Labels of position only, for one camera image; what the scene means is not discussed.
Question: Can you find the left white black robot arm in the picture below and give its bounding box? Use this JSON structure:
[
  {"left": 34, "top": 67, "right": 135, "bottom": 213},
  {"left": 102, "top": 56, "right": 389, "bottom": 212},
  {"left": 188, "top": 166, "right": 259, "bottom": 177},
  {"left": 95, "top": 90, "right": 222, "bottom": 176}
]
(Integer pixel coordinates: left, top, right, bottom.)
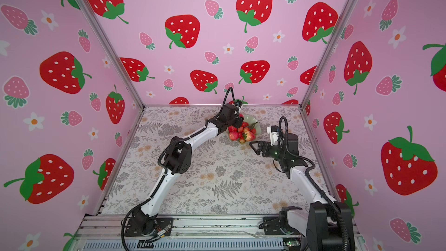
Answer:
[{"left": 121, "top": 101, "right": 244, "bottom": 238}]

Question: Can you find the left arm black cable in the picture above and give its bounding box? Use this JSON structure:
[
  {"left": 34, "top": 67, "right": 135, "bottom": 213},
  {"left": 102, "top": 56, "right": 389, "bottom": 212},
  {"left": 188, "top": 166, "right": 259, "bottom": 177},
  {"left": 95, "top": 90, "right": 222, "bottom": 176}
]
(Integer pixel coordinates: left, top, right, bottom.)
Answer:
[{"left": 222, "top": 86, "right": 241, "bottom": 110}]

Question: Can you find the light green scalloped bowl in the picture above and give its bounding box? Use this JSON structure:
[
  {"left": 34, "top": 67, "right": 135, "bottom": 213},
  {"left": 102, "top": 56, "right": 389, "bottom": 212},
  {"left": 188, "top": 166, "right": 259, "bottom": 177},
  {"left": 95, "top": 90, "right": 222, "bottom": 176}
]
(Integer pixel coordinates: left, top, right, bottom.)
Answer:
[{"left": 227, "top": 115, "right": 261, "bottom": 144}]

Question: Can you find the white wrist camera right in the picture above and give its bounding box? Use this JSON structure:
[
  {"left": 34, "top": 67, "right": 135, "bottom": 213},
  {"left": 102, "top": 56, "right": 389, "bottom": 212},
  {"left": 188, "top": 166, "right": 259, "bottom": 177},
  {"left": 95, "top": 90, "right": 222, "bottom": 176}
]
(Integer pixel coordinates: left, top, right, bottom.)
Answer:
[{"left": 267, "top": 125, "right": 281, "bottom": 146}]

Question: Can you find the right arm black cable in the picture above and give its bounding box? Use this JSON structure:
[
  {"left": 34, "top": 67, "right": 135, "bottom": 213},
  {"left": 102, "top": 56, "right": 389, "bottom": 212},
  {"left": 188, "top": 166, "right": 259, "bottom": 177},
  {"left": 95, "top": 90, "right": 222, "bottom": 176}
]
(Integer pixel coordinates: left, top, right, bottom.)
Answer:
[{"left": 278, "top": 116, "right": 289, "bottom": 138}]

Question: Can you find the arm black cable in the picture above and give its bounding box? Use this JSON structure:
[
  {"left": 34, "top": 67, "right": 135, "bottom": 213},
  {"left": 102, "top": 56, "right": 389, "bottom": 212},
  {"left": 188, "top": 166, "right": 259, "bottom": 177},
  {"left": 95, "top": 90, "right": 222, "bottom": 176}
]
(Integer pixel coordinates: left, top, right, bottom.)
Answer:
[
  {"left": 278, "top": 116, "right": 289, "bottom": 138},
  {"left": 222, "top": 86, "right": 241, "bottom": 110}
]

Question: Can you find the red cherry bunch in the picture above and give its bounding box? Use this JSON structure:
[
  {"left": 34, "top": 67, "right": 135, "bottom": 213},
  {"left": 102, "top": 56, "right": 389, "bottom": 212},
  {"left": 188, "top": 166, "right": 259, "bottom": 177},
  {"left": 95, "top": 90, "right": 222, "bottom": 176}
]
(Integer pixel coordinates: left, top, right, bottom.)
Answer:
[{"left": 228, "top": 122, "right": 257, "bottom": 144}]

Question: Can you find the red fake apple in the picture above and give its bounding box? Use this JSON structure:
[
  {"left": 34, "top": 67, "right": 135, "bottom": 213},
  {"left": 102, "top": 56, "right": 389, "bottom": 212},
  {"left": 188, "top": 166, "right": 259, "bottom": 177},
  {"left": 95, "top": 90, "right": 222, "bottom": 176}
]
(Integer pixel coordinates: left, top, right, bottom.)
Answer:
[{"left": 229, "top": 131, "right": 239, "bottom": 141}]

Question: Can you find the aluminium rail base frame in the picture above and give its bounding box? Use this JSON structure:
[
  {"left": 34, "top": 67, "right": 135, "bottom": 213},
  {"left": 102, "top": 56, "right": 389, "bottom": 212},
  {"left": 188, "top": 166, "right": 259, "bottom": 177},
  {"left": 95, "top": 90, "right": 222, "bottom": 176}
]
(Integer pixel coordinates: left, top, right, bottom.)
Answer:
[{"left": 65, "top": 215, "right": 304, "bottom": 251}]

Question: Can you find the red yellow fake strawberry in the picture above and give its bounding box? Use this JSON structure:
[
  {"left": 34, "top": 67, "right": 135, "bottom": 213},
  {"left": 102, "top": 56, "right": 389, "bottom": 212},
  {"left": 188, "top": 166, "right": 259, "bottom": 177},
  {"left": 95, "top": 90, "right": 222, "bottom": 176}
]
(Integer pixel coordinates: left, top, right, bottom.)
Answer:
[{"left": 243, "top": 131, "right": 256, "bottom": 142}]

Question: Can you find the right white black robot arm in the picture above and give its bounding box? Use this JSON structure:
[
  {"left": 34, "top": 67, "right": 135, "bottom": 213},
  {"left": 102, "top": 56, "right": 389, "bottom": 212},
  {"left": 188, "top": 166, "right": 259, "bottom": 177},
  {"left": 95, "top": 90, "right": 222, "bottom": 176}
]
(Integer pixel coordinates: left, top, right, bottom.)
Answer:
[{"left": 249, "top": 134, "right": 355, "bottom": 251}]

